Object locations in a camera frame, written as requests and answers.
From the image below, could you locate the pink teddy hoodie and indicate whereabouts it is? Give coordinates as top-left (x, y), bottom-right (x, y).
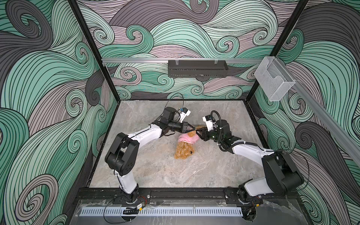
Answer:
top-left (178, 131), bottom-right (200, 144)

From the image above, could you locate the brown teddy bear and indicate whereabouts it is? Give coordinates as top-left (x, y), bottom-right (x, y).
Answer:
top-left (174, 142), bottom-right (195, 159)

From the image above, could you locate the clear acrylic wall box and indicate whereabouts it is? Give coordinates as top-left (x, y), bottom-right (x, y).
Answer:
top-left (254, 56), bottom-right (295, 102)

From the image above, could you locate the back aluminium rail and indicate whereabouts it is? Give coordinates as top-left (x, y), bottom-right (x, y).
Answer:
top-left (101, 57), bottom-right (263, 64)

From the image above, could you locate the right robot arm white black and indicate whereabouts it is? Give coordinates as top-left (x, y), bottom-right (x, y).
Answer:
top-left (197, 116), bottom-right (304, 197)

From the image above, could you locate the black perforated wall tray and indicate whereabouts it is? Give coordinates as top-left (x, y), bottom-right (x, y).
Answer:
top-left (168, 61), bottom-right (229, 81)

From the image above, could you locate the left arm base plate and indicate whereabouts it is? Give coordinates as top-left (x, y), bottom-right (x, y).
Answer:
top-left (112, 188), bottom-right (151, 204)

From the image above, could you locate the white slotted cable duct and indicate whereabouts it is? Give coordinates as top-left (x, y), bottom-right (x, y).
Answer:
top-left (79, 207), bottom-right (243, 217)

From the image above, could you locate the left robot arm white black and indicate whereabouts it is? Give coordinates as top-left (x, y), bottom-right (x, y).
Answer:
top-left (105, 107), bottom-right (196, 195)

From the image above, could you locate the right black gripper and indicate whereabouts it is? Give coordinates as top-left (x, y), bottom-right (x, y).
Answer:
top-left (194, 126), bottom-right (224, 143)

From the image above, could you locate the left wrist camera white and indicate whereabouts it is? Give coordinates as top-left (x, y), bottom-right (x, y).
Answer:
top-left (179, 107), bottom-right (191, 123)

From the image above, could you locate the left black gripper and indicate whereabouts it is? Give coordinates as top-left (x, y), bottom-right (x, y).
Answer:
top-left (167, 121), bottom-right (195, 135)

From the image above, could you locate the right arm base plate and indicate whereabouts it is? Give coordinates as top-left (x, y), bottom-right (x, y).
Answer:
top-left (224, 185), bottom-right (263, 206)

